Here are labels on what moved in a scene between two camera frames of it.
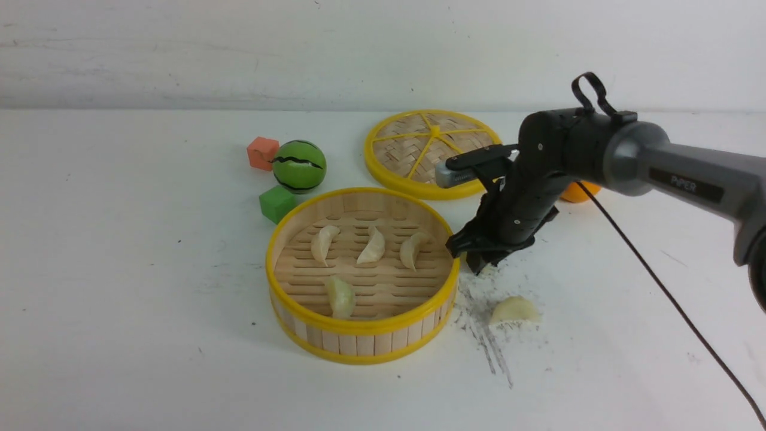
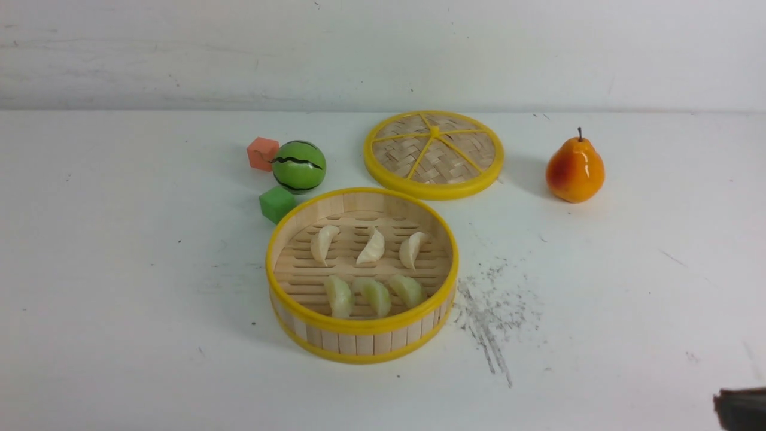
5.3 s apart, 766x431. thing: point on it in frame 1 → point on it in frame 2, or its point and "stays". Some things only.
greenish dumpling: x=342 y=298 stays
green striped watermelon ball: x=300 y=166 stays
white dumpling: x=409 y=248 stays
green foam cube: x=276 y=202 stays
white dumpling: x=321 y=243 stays
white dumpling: x=374 y=249 stays
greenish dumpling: x=489 y=269 → x=408 y=288
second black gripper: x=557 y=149 → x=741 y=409
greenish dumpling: x=515 y=307 → x=378 y=294
